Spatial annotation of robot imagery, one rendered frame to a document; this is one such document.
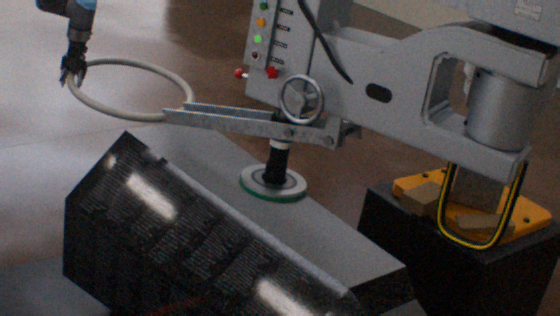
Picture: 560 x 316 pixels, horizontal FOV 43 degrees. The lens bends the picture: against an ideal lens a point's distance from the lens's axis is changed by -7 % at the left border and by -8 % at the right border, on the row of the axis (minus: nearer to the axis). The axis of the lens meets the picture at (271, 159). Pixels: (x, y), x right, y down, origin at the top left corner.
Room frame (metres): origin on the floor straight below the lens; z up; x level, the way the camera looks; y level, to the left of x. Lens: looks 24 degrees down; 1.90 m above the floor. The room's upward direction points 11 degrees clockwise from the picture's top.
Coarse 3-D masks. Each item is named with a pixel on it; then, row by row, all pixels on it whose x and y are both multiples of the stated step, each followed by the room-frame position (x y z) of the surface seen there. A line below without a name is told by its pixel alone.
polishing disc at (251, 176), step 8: (248, 168) 2.28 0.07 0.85; (256, 168) 2.29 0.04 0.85; (264, 168) 2.30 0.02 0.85; (248, 176) 2.22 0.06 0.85; (256, 176) 2.23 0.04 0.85; (288, 176) 2.28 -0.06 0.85; (296, 176) 2.29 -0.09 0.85; (248, 184) 2.17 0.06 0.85; (256, 184) 2.18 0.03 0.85; (264, 184) 2.19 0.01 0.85; (272, 184) 2.20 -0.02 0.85; (288, 184) 2.22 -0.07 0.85; (296, 184) 2.23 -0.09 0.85; (304, 184) 2.24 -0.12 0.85; (256, 192) 2.14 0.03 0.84; (264, 192) 2.14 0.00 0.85; (272, 192) 2.14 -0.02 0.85; (280, 192) 2.15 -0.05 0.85; (288, 192) 2.16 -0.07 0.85; (296, 192) 2.17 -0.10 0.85; (304, 192) 2.21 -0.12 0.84
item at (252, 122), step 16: (176, 112) 2.37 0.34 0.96; (192, 112) 2.34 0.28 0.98; (208, 112) 2.44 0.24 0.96; (224, 112) 2.41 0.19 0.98; (240, 112) 2.38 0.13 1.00; (256, 112) 2.35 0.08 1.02; (272, 112) 2.32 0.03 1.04; (208, 128) 2.30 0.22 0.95; (224, 128) 2.27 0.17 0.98; (240, 128) 2.24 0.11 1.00; (256, 128) 2.22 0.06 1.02; (272, 128) 2.19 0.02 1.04; (288, 128) 2.16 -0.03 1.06; (304, 128) 2.14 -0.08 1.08; (320, 128) 2.12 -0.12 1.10; (352, 128) 2.18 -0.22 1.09; (320, 144) 2.11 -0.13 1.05
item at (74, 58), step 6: (72, 42) 2.48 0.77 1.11; (78, 42) 2.49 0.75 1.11; (84, 42) 2.50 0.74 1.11; (72, 48) 2.49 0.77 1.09; (78, 48) 2.49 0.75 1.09; (66, 54) 2.50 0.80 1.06; (72, 54) 2.48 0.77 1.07; (78, 54) 2.51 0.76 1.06; (66, 60) 2.49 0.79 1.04; (72, 60) 2.47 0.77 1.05; (78, 60) 2.49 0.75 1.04; (60, 66) 2.47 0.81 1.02; (66, 66) 2.48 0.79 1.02; (72, 66) 2.48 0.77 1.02; (78, 66) 2.48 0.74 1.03; (72, 72) 2.48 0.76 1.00; (78, 72) 2.48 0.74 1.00
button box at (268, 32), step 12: (276, 0) 2.15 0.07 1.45; (252, 12) 2.18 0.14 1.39; (264, 12) 2.16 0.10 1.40; (276, 12) 2.15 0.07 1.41; (252, 24) 2.18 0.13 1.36; (252, 36) 2.17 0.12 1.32; (264, 36) 2.15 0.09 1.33; (252, 48) 2.17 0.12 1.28; (264, 48) 2.15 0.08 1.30; (252, 60) 2.17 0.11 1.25; (264, 60) 2.15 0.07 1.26
